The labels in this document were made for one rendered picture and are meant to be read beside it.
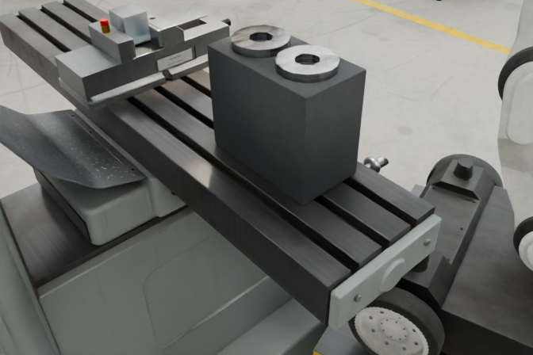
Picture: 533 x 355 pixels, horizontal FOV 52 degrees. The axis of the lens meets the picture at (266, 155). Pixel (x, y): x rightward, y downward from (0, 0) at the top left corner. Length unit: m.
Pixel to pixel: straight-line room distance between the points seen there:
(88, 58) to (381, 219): 0.65
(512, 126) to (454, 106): 1.93
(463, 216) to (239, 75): 0.75
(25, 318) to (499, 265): 0.95
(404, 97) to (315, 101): 2.28
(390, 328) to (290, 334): 0.41
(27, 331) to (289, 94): 0.60
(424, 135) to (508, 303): 1.56
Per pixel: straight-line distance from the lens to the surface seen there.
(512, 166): 1.15
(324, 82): 0.75
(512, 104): 1.03
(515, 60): 1.04
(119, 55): 1.09
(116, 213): 1.05
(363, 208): 0.83
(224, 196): 0.84
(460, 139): 2.72
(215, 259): 1.30
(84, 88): 1.08
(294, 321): 1.60
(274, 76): 0.76
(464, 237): 1.33
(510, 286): 1.29
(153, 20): 1.16
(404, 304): 1.16
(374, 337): 1.28
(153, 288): 1.23
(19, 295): 1.00
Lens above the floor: 1.48
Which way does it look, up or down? 37 degrees down
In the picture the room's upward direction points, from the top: 1 degrees counter-clockwise
